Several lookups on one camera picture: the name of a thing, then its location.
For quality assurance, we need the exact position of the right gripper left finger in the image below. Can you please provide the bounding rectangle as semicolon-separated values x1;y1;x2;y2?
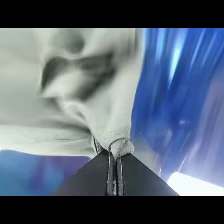
52;149;116;197

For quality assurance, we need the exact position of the white garment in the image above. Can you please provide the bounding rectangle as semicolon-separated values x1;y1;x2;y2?
0;28;146;160

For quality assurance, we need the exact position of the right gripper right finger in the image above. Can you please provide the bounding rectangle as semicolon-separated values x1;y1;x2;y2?
114;152;180;197

